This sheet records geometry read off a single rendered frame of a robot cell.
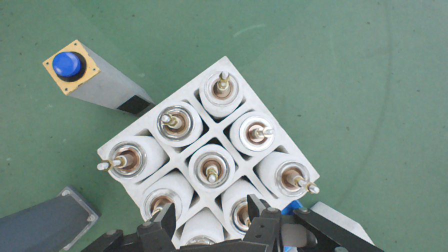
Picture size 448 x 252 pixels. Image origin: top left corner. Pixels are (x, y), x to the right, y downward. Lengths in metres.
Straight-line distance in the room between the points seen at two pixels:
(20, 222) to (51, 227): 0.06
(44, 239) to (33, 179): 0.28
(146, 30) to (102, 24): 0.16
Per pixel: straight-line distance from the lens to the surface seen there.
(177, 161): 0.45
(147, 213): 0.41
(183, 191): 0.39
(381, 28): 1.01
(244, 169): 0.45
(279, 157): 0.40
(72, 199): 0.75
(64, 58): 0.39
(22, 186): 0.89
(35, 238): 0.62
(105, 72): 0.39
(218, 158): 0.37
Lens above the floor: 0.62
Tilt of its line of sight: 84 degrees down
